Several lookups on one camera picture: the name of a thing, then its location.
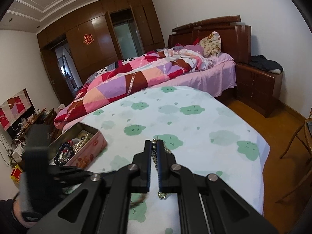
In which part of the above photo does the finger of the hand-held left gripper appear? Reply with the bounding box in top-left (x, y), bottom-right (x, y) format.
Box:
top-left (47, 164), bottom-right (98, 193)

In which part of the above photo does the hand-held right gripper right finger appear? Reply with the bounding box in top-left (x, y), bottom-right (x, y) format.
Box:
top-left (156, 140), bottom-right (279, 234)

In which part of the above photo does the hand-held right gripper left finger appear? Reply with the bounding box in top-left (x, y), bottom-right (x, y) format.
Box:
top-left (26, 140), bottom-right (153, 234)

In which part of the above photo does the small bead necklace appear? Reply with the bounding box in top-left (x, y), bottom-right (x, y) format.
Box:
top-left (151, 138), bottom-right (176, 200)

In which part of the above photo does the purple bead bracelet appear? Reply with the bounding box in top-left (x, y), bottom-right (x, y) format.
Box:
top-left (55, 143), bottom-right (75, 166)

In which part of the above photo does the pink tin box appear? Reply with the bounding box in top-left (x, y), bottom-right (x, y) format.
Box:
top-left (47, 122), bottom-right (108, 168)

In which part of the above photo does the pearl bracelet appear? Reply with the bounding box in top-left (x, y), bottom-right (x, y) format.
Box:
top-left (74, 136), bottom-right (92, 157)

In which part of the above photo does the brown stone bead bracelet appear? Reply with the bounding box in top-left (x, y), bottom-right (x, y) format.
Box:
top-left (130, 192), bottom-right (147, 210)

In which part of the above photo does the person's left forearm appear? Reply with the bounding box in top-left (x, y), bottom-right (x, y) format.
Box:
top-left (0, 192), bottom-right (30, 234)

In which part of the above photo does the red yellow box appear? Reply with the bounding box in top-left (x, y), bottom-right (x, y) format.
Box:
top-left (10, 164), bottom-right (24, 184)

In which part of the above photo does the yellow green packet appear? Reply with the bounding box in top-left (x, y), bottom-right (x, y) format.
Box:
top-left (77, 130), bottom-right (94, 140)

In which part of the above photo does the cluttered wooden cabinet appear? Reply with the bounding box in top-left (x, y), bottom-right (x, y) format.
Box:
top-left (7, 107), bottom-right (62, 171)

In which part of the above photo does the cloth covered television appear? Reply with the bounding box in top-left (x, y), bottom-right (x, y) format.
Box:
top-left (0, 89), bottom-right (34, 137)

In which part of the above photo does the patchwork quilt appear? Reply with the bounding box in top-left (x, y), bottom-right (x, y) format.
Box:
top-left (54, 43), bottom-right (207, 130)

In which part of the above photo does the pink bed sheet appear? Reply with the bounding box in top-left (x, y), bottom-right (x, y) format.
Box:
top-left (144, 52), bottom-right (237, 98)

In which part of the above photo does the wooden nightstand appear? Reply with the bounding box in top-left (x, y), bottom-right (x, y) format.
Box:
top-left (235, 62), bottom-right (284, 119)

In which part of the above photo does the floral pillow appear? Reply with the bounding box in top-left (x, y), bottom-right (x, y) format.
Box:
top-left (199, 31), bottom-right (222, 58)

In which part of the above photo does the brown wooden wardrobe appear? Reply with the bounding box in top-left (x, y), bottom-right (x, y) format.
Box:
top-left (36, 0), bottom-right (171, 98)

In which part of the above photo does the rattan chair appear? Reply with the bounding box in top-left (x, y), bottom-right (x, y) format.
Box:
top-left (275, 109), bottom-right (312, 204)

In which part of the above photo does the dark cloth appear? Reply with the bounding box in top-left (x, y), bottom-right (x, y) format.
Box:
top-left (248, 55), bottom-right (284, 74)

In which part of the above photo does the wooden bed headboard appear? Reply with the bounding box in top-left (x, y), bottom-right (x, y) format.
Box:
top-left (168, 15), bottom-right (252, 62)

